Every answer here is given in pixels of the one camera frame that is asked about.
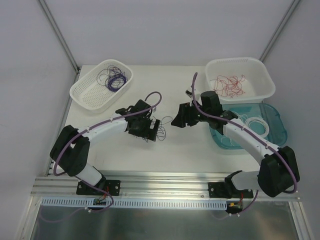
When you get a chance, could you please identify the red white purple wires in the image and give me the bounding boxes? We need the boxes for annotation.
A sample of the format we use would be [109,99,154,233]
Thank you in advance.
[139,116,174,143]

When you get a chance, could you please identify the long red wire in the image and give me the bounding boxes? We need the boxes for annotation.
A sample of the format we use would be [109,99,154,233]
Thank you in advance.
[209,73,246,98]

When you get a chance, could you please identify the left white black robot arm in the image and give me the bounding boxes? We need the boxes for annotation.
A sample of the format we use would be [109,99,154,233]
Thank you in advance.
[49,99,161,195]

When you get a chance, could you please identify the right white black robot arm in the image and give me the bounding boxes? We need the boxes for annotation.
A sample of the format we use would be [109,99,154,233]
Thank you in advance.
[171,91,300,198]

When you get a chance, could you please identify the white perforated basket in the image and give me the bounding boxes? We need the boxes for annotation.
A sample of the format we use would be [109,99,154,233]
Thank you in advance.
[69,59,134,114]

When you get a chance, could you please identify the white plastic tub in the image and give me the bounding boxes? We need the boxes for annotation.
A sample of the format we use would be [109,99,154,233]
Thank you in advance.
[205,57,276,105]

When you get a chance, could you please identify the teal transparent plastic bin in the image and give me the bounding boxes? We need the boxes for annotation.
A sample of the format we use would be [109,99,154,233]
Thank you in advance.
[223,102,288,147]

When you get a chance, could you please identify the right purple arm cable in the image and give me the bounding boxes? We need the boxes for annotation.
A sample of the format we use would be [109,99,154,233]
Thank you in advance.
[191,72,300,195]

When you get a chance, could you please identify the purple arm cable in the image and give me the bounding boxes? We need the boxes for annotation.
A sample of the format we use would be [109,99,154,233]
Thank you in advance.
[53,91,162,177]
[191,72,300,195]

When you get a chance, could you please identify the white wire coil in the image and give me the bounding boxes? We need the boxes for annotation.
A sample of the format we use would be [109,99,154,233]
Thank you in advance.
[243,116,271,137]

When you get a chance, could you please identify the purple wire bundle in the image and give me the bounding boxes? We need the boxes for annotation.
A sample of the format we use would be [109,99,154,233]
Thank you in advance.
[96,64,129,91]

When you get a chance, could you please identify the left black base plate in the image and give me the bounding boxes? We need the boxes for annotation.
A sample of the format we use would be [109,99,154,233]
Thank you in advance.
[76,179,121,196]

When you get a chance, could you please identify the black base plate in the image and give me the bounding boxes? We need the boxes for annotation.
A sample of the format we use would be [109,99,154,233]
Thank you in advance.
[76,179,121,196]
[207,181,254,199]

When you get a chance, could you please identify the aluminium mounting rail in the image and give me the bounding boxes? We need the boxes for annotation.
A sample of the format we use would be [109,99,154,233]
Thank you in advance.
[30,172,300,201]

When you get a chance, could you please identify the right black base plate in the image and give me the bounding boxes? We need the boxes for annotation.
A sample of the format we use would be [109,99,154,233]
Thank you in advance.
[207,181,254,199]

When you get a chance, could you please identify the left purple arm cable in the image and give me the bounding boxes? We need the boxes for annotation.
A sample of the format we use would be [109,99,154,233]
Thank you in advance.
[53,91,162,177]

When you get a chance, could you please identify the white slotted cable duct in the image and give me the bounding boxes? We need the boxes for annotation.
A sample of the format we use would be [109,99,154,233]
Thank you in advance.
[41,197,227,211]

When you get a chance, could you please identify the left aluminium frame post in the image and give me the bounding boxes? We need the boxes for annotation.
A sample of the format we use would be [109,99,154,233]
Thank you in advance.
[36,0,80,73]

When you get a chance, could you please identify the aluminium frame post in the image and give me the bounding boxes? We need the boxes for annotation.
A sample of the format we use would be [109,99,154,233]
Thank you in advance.
[36,0,80,73]
[259,0,302,62]

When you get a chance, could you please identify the right aluminium frame post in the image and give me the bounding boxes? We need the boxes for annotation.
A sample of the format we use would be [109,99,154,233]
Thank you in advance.
[259,0,302,62]

